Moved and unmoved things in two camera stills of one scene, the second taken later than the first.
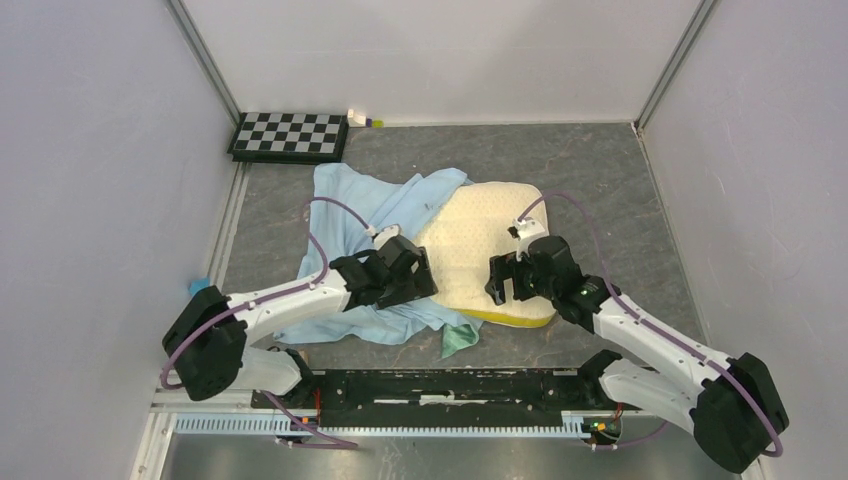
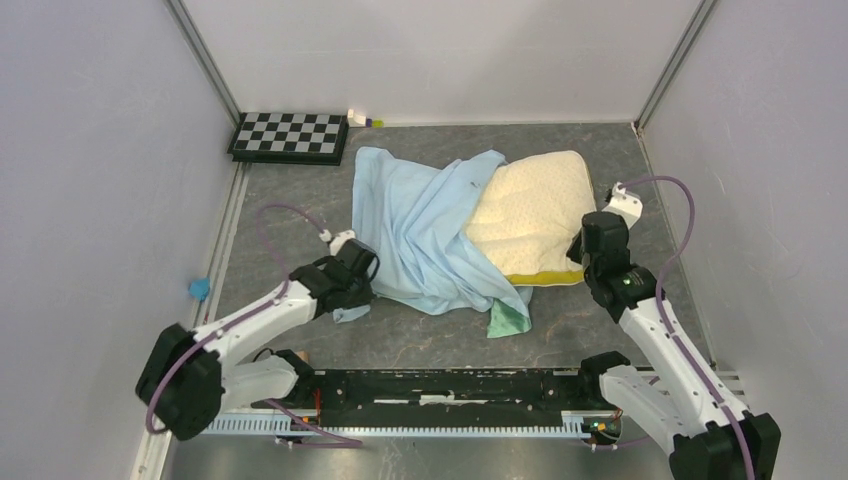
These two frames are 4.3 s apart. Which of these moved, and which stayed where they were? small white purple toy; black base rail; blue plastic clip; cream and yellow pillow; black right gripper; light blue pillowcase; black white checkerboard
Moved: light blue pillowcase; black right gripper; cream and yellow pillow
Stayed: blue plastic clip; black base rail; small white purple toy; black white checkerboard
